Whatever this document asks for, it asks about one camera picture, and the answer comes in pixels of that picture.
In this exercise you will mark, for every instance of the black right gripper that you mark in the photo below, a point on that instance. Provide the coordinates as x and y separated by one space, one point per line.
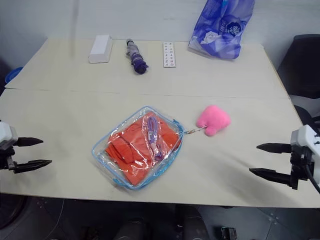
301 165

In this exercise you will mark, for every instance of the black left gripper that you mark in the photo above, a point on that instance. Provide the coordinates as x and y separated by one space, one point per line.
7 160

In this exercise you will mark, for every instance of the clear pouch with orange cloth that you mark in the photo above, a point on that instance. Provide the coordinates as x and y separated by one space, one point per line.
110 155

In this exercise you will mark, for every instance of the orange cloth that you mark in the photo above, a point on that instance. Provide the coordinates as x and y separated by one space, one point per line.
130 142

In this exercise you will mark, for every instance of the blue plastic shopping bag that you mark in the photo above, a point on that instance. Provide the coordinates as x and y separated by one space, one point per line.
220 32

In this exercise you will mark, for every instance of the large dark round object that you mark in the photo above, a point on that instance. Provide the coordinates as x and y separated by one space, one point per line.
12 217

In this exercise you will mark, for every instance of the blue round container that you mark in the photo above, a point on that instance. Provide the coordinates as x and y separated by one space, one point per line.
13 75

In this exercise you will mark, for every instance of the small black box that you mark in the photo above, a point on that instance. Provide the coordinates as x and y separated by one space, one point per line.
228 233

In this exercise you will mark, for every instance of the black chair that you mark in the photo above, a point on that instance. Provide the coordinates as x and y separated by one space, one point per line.
300 70

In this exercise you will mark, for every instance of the white rectangular box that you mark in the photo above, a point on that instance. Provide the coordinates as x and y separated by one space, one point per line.
100 48

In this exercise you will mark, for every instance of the purple folded umbrella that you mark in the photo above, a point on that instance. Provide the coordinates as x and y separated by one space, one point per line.
136 57

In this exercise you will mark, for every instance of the white printed letter card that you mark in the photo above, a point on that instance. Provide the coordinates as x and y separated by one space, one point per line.
169 55

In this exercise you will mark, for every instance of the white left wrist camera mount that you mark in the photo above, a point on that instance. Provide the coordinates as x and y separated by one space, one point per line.
5 132

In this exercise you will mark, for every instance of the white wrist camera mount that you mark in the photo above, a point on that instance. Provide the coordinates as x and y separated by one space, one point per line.
303 136
5 132

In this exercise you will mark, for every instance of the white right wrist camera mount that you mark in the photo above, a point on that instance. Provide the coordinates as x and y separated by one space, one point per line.
303 136

